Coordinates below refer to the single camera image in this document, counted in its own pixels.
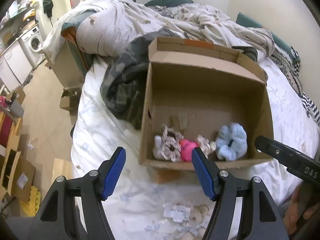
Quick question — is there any cream scrunchie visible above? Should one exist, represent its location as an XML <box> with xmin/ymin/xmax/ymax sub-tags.
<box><xmin>195</xmin><ymin>135</ymin><xmax>216</xmax><ymax>158</ymax></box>

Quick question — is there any pink round plastic toy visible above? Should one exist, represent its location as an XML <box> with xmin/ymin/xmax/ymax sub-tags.
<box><xmin>179</xmin><ymin>139</ymin><xmax>198</xmax><ymax>162</ymax></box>

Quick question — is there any light blue fluffy scrunchie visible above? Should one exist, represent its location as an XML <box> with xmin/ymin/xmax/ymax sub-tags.
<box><xmin>215</xmin><ymin>123</ymin><xmax>247</xmax><ymax>161</ymax></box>

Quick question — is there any beige lace scrunchie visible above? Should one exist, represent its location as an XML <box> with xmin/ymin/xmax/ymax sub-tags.
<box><xmin>161</xmin><ymin>124</ymin><xmax>184</xmax><ymax>162</ymax></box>

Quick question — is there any white fluffy sock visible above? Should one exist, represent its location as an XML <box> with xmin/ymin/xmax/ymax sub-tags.
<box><xmin>152</xmin><ymin>135</ymin><xmax>165</xmax><ymax>160</ymax></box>

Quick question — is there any person's right hand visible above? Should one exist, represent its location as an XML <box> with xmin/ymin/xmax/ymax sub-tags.
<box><xmin>283</xmin><ymin>185</ymin><xmax>319</xmax><ymax>236</ymax></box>

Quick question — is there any white floral bed sheet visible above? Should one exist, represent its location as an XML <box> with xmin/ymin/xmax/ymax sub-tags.
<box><xmin>71</xmin><ymin>56</ymin><xmax>319</xmax><ymax>239</ymax></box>

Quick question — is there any camouflage grey blanket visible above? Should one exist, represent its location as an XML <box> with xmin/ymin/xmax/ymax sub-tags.
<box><xmin>100</xmin><ymin>28</ymin><xmax>177</xmax><ymax>130</ymax></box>

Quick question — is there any small cardboard box on floor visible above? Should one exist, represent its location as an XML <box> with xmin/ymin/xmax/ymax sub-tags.
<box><xmin>60</xmin><ymin>88</ymin><xmax>81</xmax><ymax>112</ymax></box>

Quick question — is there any yellow foam piece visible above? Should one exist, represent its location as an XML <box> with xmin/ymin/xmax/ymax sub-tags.
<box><xmin>20</xmin><ymin>186</ymin><xmax>41</xmax><ymax>217</ymax></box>

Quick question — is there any open cardboard box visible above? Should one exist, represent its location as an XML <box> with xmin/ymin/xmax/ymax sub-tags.
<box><xmin>138</xmin><ymin>37</ymin><xmax>273</xmax><ymax>170</ymax></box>

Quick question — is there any flat cardboard boxes stack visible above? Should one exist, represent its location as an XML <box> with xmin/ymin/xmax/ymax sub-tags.
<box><xmin>1</xmin><ymin>135</ymin><xmax>35</xmax><ymax>203</ymax></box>

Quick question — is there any black white patterned blanket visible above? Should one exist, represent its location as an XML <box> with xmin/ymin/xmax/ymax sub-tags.
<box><xmin>270</xmin><ymin>45</ymin><xmax>319</xmax><ymax>126</ymax></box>

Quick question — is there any white kitchen cabinet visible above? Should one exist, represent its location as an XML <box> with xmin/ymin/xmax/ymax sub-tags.
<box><xmin>1</xmin><ymin>42</ymin><xmax>33</xmax><ymax>91</ymax></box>

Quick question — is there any checkered teddy print duvet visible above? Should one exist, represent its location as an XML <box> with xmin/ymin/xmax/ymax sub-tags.
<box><xmin>41</xmin><ymin>0</ymin><xmax>274</xmax><ymax>63</ymax></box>

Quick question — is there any white washing machine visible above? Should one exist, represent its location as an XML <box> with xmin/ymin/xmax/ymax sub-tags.
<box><xmin>19</xmin><ymin>25</ymin><xmax>44</xmax><ymax>69</ymax></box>

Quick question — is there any dark green pillow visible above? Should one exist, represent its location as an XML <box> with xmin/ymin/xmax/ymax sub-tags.
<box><xmin>144</xmin><ymin>0</ymin><xmax>193</xmax><ymax>8</ymax></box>

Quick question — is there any teal pillow by wall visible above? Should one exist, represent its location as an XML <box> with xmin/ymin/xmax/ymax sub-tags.
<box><xmin>236</xmin><ymin>11</ymin><xmax>301</xmax><ymax>65</ymax></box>

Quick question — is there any black bag hanging on wall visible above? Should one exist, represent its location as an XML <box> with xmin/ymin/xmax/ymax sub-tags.
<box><xmin>43</xmin><ymin>0</ymin><xmax>54</xmax><ymax>18</ymax></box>

